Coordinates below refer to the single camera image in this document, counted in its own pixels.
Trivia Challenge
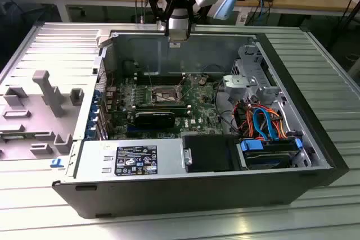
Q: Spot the orange power wire bundle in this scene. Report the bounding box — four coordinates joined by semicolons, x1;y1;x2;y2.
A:
246;105;290;140

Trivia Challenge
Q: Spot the blue data wire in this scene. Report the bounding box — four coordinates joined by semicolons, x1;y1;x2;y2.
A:
252;106;281;143

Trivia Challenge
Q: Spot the black PC case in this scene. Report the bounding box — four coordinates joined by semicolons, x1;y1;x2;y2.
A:
51;28;350;220

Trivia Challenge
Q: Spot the black graphics card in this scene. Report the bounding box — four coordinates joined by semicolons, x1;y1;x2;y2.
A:
132;110;176;130

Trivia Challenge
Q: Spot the white case latch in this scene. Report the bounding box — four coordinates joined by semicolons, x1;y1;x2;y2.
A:
95;29;114;49

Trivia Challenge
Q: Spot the silver CPU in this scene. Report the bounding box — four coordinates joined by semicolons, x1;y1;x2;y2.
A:
168;28;189;43

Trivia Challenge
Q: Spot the metal drive cage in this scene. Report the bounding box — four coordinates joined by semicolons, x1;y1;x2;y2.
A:
230;43;278;89

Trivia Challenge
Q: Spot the hard disk in blue carrier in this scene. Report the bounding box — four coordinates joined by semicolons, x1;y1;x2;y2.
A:
236;137;303;170

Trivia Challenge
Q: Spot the CPU socket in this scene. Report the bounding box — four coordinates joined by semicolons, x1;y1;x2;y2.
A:
150;84;183;105

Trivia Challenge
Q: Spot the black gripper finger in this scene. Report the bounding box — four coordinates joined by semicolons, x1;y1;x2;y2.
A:
146;0;177;38
184;3;198;40

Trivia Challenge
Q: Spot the grey parts rack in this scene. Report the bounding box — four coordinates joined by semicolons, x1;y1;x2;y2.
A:
0;70;85;162

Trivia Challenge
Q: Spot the silver metal bracket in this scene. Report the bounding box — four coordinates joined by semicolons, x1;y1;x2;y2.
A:
221;73;258;103

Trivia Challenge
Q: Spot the green motherboard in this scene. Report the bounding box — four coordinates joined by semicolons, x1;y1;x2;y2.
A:
105;73;226;141

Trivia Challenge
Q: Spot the silver power supply unit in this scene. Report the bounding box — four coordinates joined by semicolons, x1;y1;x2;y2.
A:
66;138;186;180

